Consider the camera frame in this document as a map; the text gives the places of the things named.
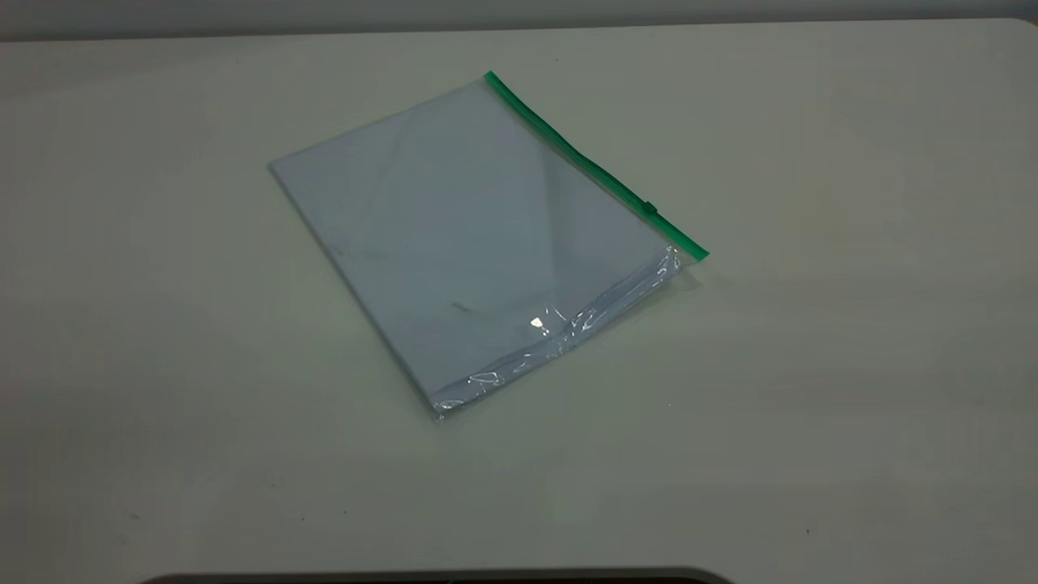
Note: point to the transparent bag with green zipper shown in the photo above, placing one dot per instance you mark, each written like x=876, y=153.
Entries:
x=486, y=243

